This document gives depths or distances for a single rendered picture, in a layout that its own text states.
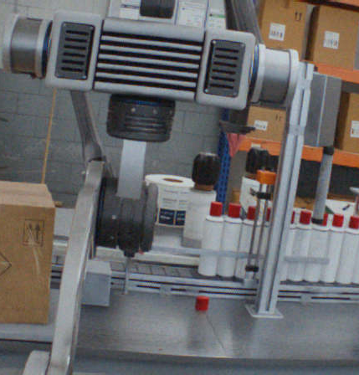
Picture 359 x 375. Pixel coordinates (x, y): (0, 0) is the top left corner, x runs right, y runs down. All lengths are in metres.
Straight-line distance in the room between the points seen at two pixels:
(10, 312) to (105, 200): 0.36
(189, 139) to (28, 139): 1.54
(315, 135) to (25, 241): 0.77
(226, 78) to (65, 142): 5.22
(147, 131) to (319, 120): 0.57
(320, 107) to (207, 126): 4.70
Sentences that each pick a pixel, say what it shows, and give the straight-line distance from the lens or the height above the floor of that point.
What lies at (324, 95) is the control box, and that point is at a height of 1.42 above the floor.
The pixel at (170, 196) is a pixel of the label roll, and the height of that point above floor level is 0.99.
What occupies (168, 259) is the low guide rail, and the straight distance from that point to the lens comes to 1.97.
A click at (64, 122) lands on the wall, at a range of 6.49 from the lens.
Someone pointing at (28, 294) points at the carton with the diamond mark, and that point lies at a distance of 1.53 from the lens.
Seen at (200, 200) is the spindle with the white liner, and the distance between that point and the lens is 2.16.
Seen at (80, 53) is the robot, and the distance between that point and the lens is 1.34.
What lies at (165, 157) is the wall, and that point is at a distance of 6.46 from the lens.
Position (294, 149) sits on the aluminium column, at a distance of 1.78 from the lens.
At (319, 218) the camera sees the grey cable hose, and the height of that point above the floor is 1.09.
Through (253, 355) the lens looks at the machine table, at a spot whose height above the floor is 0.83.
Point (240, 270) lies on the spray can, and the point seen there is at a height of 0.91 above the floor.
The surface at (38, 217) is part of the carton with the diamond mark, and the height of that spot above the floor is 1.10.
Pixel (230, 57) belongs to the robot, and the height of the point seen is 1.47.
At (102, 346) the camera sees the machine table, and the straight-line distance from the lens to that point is 1.53.
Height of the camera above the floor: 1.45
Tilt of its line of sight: 10 degrees down
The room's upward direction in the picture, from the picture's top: 8 degrees clockwise
